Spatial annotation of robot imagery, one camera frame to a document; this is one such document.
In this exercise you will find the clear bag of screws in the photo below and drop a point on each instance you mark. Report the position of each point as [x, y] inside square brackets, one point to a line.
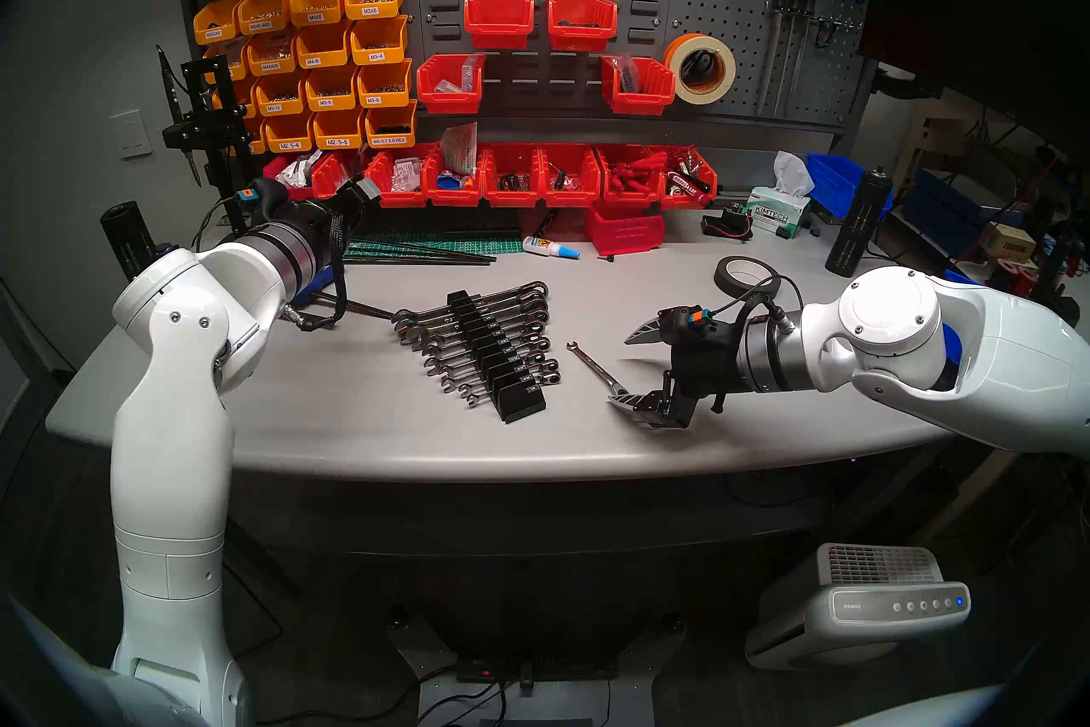
[404, 176]

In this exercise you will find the black marker pen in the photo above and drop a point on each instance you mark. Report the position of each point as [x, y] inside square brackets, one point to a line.
[545, 223]

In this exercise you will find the black wrench holder case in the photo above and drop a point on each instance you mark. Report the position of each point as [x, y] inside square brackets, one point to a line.
[515, 397]

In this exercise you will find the yellow bin labelled M2.5-5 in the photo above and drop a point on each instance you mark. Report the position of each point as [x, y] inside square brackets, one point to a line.
[336, 129]

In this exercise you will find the small blue clamp piece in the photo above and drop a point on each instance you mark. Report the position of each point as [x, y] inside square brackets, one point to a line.
[167, 252]

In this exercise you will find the cream masking tape roll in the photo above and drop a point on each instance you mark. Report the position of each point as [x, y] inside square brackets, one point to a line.
[677, 48]

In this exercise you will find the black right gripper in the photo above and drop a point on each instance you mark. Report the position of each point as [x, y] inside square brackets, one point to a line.
[702, 367]

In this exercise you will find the largest chrome ratchet wrench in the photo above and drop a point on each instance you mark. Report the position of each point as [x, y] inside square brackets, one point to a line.
[532, 293]

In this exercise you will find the large chrome ratchet wrench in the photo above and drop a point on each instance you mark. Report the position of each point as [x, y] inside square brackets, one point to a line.
[534, 305]
[530, 315]

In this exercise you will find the black power strip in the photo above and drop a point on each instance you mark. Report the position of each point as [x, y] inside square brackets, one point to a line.
[536, 667]

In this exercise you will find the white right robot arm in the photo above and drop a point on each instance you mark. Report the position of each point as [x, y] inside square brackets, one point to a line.
[937, 342]

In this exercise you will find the dark blue crate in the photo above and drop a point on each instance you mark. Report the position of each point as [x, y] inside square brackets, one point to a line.
[945, 206]

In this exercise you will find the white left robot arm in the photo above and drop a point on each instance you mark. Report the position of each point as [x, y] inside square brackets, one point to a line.
[170, 478]

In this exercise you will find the yellow bin labelled M2.5-6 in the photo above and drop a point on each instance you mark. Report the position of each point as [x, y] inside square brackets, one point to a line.
[289, 133]

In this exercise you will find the bagged user manual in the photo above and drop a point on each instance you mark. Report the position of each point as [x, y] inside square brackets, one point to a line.
[460, 148]

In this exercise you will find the yellow bin labelled M4X4X6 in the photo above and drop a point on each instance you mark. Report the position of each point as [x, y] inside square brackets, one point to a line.
[271, 55]

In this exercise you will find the black steel clamp bar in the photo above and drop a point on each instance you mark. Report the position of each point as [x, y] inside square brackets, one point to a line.
[366, 306]

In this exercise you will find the yellow bin labelled M3-8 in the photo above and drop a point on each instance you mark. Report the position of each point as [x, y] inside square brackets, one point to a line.
[330, 89]

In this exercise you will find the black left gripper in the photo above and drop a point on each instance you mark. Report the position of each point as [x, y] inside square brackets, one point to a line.
[345, 210]

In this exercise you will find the white air purifier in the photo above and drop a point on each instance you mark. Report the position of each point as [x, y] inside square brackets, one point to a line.
[851, 614]

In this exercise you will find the small chrome ratchet wrench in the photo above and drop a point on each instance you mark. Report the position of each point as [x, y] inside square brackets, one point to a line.
[545, 366]
[549, 373]
[551, 380]

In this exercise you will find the red wall-hung parts bin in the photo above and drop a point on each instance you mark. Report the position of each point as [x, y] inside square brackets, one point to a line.
[498, 22]
[643, 95]
[582, 22]
[450, 95]

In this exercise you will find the green cutting mat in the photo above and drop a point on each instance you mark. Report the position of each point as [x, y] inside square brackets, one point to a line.
[477, 246]

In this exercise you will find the yellow bin labelled M4-6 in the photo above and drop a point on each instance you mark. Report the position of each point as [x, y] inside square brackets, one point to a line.
[322, 46]

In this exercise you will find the black soldering pen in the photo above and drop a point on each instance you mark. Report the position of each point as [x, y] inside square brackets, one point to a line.
[170, 95]

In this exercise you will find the yellow bin labelled M3-4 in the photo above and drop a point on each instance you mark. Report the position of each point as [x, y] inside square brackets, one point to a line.
[379, 41]

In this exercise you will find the medium chrome ratchet wrench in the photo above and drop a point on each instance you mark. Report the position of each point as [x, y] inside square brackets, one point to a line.
[536, 344]
[532, 355]
[532, 334]

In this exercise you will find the red stacking parts bin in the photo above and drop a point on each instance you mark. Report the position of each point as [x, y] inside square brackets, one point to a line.
[626, 195]
[328, 172]
[508, 159]
[626, 231]
[702, 199]
[570, 159]
[400, 195]
[456, 197]
[272, 190]

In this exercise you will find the Kimtech tissue box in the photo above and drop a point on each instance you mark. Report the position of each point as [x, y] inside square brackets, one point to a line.
[777, 212]

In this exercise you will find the small cardboard box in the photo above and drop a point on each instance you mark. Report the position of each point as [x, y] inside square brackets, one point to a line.
[1009, 240]

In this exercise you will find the yellow bin labelled M3-6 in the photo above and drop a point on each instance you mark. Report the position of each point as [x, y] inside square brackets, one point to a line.
[383, 84]

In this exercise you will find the white glue bottle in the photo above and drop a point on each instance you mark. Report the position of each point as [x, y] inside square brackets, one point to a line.
[545, 247]

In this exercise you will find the black soldering tool stand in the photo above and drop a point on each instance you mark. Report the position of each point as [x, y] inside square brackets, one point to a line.
[213, 129]

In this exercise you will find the white plastic bag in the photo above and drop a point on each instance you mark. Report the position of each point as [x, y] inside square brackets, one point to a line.
[298, 172]

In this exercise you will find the yellow bin labelled M3-12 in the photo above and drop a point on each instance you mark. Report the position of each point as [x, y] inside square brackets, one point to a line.
[279, 95]

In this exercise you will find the black battery holder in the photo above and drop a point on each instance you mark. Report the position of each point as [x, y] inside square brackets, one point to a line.
[726, 225]

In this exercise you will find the yellow bin labelled HEX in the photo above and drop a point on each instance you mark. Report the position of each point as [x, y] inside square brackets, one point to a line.
[393, 125]

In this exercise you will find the black tape roll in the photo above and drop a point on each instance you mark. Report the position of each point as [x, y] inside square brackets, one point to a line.
[724, 282]

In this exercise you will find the white wall switch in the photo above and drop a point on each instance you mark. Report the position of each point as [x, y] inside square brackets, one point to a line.
[130, 133]

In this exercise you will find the clear plastic parts bag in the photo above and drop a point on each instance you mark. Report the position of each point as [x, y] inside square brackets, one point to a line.
[464, 74]
[626, 69]

